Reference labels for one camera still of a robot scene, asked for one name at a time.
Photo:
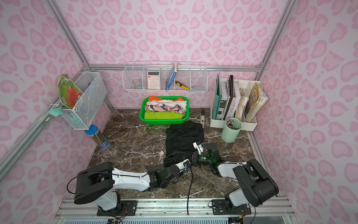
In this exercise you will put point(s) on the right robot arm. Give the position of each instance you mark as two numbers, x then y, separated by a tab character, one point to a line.
256	185

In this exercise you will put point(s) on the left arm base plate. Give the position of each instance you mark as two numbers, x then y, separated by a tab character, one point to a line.
125	208

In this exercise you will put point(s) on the white orange calculator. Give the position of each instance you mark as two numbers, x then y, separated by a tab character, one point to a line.
153	80

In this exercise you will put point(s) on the blue book on shelf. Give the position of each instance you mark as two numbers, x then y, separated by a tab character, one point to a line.
171	76

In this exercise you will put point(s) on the teal folder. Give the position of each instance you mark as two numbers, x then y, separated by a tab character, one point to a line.
216	114

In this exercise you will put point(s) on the green red snack packet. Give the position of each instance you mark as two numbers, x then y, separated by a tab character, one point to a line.
68	91

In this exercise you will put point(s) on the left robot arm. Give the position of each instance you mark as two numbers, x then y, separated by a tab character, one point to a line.
99	183

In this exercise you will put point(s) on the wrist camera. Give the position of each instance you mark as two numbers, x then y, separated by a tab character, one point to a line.
199	146
186	164

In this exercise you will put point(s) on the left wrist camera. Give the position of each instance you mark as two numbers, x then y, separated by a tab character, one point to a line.
186	164

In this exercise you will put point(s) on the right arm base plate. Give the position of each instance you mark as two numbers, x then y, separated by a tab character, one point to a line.
225	207

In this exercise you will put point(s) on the mint green wall hook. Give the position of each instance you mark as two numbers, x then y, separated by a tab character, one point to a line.
56	112

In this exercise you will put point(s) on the blue lidded pencil tube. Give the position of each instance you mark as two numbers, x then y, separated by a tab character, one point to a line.
98	137

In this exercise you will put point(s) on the green plastic basket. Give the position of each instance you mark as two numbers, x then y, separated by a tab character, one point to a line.
164	121

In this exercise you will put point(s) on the yellow utility knife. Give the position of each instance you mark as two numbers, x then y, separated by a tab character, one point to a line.
182	85

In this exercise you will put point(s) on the black shorts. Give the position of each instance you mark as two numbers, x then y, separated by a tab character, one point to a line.
179	141

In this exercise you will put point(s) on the bundle of pencils in cup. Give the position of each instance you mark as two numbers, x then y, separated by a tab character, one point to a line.
230	123

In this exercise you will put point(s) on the white book organizer box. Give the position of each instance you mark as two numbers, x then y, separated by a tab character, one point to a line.
235	96

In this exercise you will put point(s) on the orange English textbook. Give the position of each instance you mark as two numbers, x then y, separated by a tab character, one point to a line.
253	102

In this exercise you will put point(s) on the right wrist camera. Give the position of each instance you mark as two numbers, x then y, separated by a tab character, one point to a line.
199	146

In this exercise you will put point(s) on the folded clothes in basket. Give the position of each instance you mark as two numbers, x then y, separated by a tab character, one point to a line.
159	108

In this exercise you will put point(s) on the mint green pencil cup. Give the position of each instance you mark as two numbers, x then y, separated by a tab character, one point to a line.
229	135

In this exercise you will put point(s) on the white wire wall shelf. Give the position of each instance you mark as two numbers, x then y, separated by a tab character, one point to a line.
192	74

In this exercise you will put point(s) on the white mesh side basket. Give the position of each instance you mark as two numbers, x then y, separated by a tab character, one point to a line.
82	115

